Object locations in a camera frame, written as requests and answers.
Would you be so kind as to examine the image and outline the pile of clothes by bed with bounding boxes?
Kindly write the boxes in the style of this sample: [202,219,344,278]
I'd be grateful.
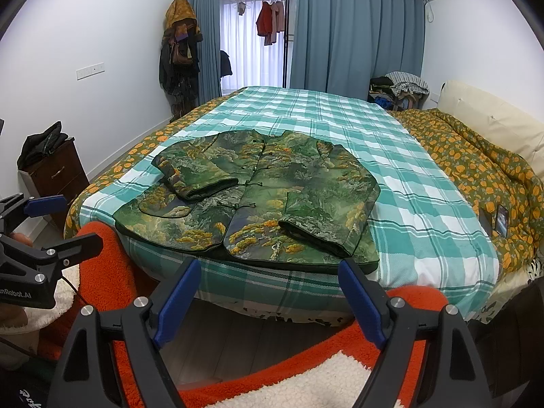
[368,71,430,112]

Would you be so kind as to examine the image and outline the green landscape print jacket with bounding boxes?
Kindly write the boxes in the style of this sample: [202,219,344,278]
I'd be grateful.
[114,130,381,273]

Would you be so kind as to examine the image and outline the dark cloth on nightstand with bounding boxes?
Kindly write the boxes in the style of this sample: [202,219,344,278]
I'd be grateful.
[17,121,74,170]

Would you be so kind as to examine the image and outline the smartphone on quilt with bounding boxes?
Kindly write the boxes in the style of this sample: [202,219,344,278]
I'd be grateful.
[495,204,509,238]

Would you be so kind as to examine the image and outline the dark wooden nightstand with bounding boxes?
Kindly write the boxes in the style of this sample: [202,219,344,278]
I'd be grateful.
[18,137,89,233]

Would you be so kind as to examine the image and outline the person's left hand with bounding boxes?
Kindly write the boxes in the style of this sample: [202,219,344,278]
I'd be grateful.
[10,233,33,247]

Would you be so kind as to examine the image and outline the orange floral green quilt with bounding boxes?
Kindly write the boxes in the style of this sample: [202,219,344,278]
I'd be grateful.
[390,109,543,274]

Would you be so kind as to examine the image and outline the blue curtain right panel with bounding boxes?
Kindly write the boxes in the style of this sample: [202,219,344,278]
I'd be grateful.
[290,0,425,100]

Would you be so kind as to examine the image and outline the cream padded headboard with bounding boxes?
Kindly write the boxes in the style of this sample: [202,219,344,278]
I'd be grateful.
[437,80,544,179]

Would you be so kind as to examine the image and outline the blue curtain left panel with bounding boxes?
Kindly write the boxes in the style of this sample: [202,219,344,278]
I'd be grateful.
[187,0,221,104]

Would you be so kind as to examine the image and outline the red garment hanging outside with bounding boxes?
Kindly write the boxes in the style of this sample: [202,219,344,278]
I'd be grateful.
[255,0,285,46]

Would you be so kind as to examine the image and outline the white wall switch panel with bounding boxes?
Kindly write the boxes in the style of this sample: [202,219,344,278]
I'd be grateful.
[75,63,105,80]

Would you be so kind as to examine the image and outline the blue curtain panel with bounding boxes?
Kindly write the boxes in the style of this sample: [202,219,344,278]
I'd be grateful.
[290,0,425,100]
[187,0,221,104]

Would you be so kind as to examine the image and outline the coats hanging on rack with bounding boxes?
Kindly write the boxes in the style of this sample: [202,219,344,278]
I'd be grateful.
[158,0,203,122]

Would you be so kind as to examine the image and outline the dark garment by window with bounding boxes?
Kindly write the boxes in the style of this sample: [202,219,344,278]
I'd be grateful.
[219,50,232,78]

